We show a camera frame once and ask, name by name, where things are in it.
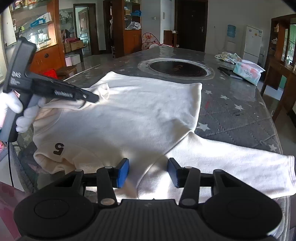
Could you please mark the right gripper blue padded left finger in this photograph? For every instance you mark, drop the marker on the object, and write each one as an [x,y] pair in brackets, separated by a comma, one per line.
[108,178]

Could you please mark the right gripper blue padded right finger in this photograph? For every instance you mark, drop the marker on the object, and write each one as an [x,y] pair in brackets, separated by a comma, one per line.
[186,178]

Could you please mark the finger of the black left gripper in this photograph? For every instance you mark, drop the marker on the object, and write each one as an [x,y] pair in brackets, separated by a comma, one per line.
[85,95]

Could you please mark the white sweatshirt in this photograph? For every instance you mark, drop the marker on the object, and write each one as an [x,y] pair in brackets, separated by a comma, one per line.
[148,121]

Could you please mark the pink folding fan chair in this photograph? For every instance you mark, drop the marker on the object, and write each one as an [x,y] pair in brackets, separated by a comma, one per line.
[150,41]

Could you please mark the white gloved left hand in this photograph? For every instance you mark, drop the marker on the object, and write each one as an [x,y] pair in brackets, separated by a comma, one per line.
[10,100]

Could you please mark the red plastic stool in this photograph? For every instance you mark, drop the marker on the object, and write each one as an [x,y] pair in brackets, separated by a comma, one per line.
[51,73]

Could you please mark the cardboard boxes stack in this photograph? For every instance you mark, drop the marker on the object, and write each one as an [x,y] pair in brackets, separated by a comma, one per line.
[72,45]

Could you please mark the wooden shelf cabinet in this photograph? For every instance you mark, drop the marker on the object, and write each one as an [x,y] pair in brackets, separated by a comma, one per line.
[123,29]

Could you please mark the grey star tablecloth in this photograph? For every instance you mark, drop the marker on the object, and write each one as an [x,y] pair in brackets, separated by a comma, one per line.
[231,111]

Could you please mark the round black table inset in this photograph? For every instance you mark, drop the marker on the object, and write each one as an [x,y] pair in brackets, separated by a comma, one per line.
[178,68]

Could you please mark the tissue box pack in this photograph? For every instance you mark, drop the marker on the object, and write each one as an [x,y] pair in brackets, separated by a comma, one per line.
[248,71]

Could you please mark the dark entrance door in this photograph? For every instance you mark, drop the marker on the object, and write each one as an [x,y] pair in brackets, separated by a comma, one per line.
[191,24]

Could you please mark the water dispenser with blue bottle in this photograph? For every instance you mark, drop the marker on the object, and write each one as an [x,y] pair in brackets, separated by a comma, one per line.
[230,44]

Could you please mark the dark wooden side table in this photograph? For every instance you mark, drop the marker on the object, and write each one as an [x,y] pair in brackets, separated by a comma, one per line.
[276,69]

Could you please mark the white refrigerator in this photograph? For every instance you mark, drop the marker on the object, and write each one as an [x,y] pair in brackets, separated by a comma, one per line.
[252,44]

